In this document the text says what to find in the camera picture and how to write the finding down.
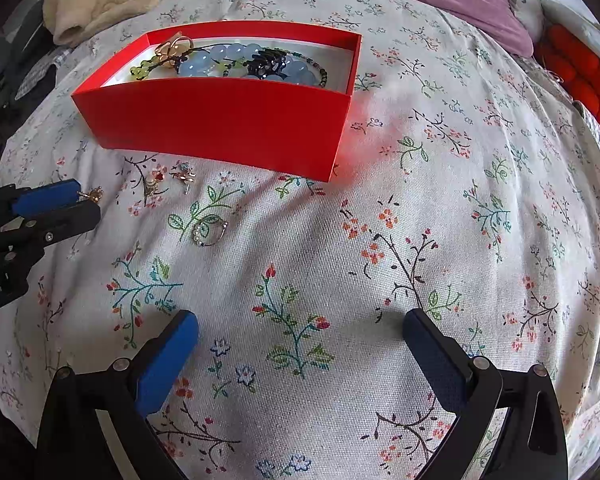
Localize gold bangle rings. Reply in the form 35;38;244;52
153;32;195;66

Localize green bead black cord bracelet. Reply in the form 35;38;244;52
130;41;251;83

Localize light blue bead bracelet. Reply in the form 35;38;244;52
176;43;318;87

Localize dark seed bead bracelet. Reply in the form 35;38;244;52
279;49;334;89

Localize black hair claw clip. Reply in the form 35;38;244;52
244;48;287;80

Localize red gem gold earring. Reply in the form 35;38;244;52
144;166;168;197

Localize crystal gold earring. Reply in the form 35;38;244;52
170;162;196;195

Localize floral white bedsheet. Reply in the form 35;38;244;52
0;0;600;479

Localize red cardboard box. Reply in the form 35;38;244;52
72;21;362;182

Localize orange knotted cushion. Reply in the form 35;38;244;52
534;25;600;124

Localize silver pearl ring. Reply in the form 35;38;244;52
190;219;231;248

